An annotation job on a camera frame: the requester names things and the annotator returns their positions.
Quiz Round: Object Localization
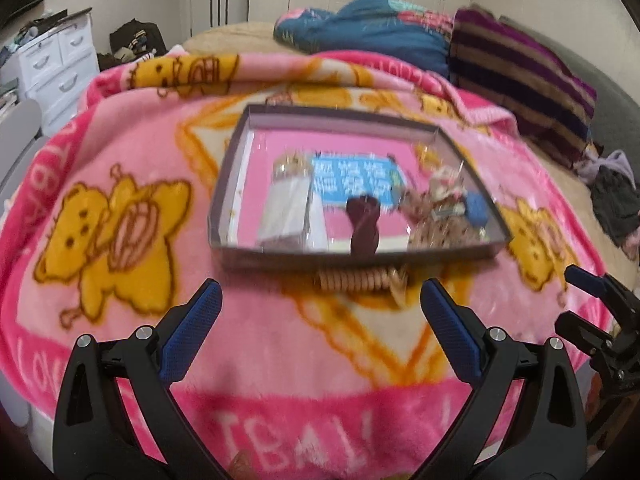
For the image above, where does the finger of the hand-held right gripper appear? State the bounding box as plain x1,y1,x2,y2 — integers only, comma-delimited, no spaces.
554,310,615,362
564,265,640,321

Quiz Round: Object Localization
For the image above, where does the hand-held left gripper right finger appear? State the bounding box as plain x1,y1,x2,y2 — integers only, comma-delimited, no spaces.
415,277,588,480

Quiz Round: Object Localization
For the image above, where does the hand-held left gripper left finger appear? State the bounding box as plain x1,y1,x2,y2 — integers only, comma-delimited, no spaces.
52,278,236,480

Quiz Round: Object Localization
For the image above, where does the beige spiral hair tie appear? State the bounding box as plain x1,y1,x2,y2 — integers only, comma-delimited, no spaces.
315,269,392,294

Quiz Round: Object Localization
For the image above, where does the grey cardboard box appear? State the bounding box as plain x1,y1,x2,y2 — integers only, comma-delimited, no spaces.
206,104,515,274

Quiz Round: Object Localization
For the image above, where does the small blue jewelry box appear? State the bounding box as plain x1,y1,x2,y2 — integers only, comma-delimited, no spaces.
462,192,491,227

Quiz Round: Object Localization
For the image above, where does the dark brown hair clip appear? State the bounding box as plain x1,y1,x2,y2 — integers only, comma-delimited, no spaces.
346,193,382,261

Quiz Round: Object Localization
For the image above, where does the pink bear print blanket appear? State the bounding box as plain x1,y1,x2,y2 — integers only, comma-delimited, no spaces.
0,50,621,480

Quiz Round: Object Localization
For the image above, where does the clear pearl hair accessory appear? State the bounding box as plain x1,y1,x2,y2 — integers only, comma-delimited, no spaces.
387,267,414,307

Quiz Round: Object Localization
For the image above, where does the dark clothes pile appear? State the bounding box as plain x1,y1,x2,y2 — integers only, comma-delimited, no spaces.
591,166,640,250

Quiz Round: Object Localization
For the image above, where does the lilac cloth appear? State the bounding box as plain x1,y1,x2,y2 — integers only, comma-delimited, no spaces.
579,149,637,182

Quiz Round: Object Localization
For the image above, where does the white hair claw clip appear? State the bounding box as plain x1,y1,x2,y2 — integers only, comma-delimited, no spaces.
429,162,469,197

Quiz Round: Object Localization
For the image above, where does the small clear plastic bag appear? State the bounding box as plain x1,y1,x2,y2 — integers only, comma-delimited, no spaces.
305,194,332,252
257,152,313,251

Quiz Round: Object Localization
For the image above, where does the yellow hair accessory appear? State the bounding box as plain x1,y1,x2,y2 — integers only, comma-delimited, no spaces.
415,142,444,171

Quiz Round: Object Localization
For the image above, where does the purple striped blanket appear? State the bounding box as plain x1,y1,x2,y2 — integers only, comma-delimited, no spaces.
447,6,599,169

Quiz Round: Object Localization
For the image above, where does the black bag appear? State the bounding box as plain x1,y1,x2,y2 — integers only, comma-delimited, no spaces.
97,19,169,72

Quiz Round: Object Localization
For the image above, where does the white drawer cabinet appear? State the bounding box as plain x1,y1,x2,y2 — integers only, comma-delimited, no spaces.
0,7,101,132

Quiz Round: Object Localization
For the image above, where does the blue quilt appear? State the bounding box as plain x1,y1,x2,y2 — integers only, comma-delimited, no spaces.
274,0,454,79

